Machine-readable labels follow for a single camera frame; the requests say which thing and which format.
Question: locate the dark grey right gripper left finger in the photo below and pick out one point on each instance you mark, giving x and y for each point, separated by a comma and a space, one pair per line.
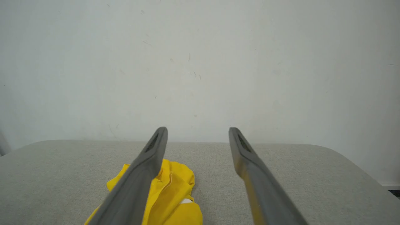
134, 190

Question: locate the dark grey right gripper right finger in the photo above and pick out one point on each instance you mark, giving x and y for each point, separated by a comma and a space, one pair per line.
265, 193

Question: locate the yellow tiger face t-shirt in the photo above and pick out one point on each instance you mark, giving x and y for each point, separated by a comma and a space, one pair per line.
175, 193

